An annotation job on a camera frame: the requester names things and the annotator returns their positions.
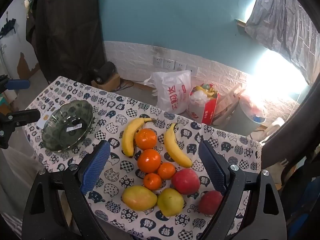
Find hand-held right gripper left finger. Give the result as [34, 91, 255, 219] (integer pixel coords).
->
[22, 140, 112, 240]

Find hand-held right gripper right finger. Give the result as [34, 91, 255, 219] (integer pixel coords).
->
[199, 140, 287, 240]

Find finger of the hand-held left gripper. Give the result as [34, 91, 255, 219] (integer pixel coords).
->
[0, 74, 30, 90]
[0, 109, 41, 149]

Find red apple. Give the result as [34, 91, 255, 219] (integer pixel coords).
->
[199, 190, 224, 215]
[171, 168, 201, 195]

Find green glass bowl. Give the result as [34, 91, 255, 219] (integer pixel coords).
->
[41, 100, 93, 152]

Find short banana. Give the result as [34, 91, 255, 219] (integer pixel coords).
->
[164, 123, 193, 168]

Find long curved banana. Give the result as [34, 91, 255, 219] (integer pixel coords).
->
[122, 117, 156, 158]

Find small orange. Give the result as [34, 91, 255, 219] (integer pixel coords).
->
[143, 173, 162, 190]
[157, 162, 176, 180]

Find large orange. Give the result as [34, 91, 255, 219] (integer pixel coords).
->
[135, 128, 158, 150]
[137, 149, 162, 173]

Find yellow pear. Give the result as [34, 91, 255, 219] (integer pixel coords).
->
[122, 185, 158, 211]

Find green-yellow pear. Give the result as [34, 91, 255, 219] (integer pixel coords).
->
[157, 188, 185, 217]

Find white picture card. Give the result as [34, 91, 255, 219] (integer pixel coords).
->
[36, 114, 50, 128]

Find white door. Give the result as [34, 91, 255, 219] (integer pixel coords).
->
[0, 0, 47, 80]

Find cat-print tablecloth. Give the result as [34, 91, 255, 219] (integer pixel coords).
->
[22, 76, 262, 240]

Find grey trash bin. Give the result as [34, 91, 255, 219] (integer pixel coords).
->
[235, 97, 267, 137]

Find red and white carton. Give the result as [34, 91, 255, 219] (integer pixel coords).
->
[188, 84, 220, 125]

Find black folded umbrella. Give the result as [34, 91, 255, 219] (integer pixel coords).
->
[0, 19, 17, 39]

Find cardboard sheet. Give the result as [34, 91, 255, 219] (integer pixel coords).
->
[212, 84, 242, 126]

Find crumpled white trash bag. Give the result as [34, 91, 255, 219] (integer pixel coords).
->
[189, 90, 210, 105]

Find small white plastic bag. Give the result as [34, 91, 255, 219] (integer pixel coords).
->
[260, 117, 285, 144]

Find dark hanging cloth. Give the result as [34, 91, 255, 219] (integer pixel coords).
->
[26, 0, 105, 85]

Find yellow peel trash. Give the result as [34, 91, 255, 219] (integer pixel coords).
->
[195, 84, 217, 97]

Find brown cardboard box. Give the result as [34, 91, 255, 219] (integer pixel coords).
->
[91, 73, 121, 92]

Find white red-print plastic bag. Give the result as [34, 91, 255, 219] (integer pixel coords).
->
[144, 70, 192, 114]

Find black cylindrical device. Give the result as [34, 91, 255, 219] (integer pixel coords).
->
[94, 62, 116, 84]

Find person's blue jeans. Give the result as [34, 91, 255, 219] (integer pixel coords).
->
[287, 177, 320, 230]

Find grey plastic sheet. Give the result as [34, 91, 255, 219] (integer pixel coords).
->
[245, 0, 320, 85]

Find black cable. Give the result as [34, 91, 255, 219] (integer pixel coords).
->
[116, 79, 137, 90]

